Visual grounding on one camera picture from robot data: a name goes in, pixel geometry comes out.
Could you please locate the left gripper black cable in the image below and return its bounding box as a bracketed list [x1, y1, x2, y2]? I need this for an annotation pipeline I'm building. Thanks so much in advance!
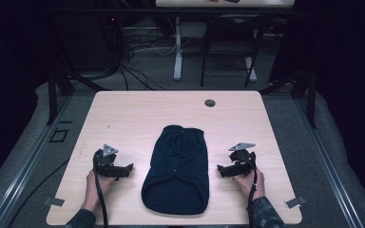
[92, 151, 109, 228]

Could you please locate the black metal frame stand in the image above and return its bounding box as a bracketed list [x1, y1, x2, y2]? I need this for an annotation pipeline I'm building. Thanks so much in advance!
[259, 63, 318, 129]
[43, 12, 112, 125]

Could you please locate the white desk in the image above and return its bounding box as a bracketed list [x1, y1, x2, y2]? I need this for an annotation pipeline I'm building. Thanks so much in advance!
[155, 0, 297, 83]

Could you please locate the black floor cable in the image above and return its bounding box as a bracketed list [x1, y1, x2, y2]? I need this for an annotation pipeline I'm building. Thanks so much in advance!
[7, 158, 71, 228]

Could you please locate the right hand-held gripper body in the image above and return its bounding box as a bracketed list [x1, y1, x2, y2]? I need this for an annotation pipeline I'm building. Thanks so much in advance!
[227, 142, 257, 178]

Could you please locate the metal table bracket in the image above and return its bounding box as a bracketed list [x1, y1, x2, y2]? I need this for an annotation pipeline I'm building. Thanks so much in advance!
[284, 195, 307, 210]
[42, 197, 67, 207]

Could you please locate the dark blue garment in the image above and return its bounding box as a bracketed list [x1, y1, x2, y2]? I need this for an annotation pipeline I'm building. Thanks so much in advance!
[141, 124, 210, 216]

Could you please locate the aluminium floor rail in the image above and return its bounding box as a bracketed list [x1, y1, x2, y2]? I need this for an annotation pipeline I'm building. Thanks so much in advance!
[0, 94, 74, 228]
[294, 94, 365, 228]

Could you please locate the person's right hand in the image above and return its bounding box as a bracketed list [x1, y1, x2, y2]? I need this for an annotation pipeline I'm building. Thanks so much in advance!
[232, 167, 266, 201]

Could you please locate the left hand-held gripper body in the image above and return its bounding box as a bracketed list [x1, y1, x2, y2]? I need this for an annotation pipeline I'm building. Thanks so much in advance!
[92, 143, 125, 179]

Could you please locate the bundle of floor cables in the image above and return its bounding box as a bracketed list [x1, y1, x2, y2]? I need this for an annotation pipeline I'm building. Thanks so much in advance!
[101, 15, 179, 92]

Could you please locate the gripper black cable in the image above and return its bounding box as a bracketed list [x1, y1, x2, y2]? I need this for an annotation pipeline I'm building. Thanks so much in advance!
[92, 151, 109, 228]
[246, 157, 259, 228]

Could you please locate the person's left hand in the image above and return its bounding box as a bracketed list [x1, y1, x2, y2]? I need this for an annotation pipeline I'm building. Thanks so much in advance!
[81, 169, 117, 213]

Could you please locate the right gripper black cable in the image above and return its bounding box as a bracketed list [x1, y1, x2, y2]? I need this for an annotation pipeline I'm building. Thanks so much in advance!
[246, 157, 259, 228]

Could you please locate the black chair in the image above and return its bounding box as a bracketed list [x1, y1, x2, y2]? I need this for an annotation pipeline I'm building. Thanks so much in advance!
[200, 14, 264, 88]

